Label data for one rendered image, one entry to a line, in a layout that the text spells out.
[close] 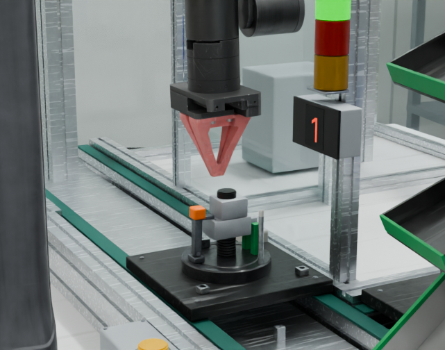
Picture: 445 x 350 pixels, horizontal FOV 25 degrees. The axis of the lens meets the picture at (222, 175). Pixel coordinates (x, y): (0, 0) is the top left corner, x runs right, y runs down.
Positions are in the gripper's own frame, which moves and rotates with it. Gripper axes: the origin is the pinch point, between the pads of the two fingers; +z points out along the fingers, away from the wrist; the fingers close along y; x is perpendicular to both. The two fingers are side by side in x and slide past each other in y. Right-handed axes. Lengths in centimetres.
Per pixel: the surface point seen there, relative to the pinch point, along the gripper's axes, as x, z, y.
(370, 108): -99, 27, 111
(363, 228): -66, 40, 67
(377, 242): -64, 40, 59
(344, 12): -31.5, -12.3, 21.9
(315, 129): -27.9, 4.4, 24.0
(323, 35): -28.8, -9.3, 23.2
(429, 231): -14.1, 4.1, -19.8
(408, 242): -11.0, 4.5, -20.5
